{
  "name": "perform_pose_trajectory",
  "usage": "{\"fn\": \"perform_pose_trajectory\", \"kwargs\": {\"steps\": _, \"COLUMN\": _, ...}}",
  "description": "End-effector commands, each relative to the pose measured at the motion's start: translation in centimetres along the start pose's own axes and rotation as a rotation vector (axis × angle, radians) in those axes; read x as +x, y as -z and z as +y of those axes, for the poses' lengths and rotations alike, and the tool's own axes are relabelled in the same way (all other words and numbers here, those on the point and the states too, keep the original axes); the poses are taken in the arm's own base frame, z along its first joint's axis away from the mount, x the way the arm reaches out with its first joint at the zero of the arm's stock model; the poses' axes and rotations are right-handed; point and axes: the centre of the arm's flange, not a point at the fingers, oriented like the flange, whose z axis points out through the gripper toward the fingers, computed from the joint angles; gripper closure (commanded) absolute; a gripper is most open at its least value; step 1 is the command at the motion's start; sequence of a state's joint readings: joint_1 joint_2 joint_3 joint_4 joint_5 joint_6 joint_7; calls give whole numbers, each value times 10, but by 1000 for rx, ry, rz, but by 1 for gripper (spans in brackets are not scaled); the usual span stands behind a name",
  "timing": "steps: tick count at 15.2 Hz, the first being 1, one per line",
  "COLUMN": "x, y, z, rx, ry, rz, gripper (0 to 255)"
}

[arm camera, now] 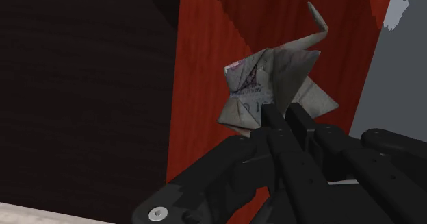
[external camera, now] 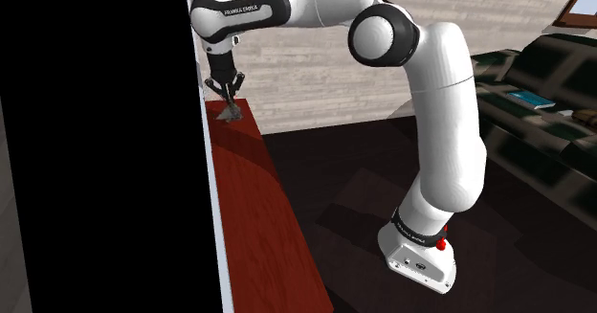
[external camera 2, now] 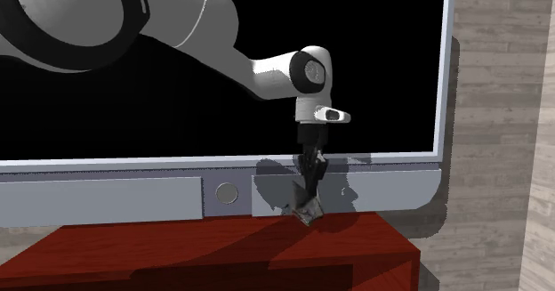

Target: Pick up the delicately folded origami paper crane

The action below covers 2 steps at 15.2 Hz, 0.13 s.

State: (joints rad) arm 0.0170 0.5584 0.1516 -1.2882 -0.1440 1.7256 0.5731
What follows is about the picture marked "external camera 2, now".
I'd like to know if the grey crumpled small object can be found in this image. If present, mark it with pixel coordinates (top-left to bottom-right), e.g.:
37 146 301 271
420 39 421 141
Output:
290 180 326 228

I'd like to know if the large grey-framed television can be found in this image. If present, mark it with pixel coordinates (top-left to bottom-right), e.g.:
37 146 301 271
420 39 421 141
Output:
0 0 457 230

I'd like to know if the red wooden cabinet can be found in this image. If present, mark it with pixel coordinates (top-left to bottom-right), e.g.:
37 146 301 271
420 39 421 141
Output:
0 211 422 291

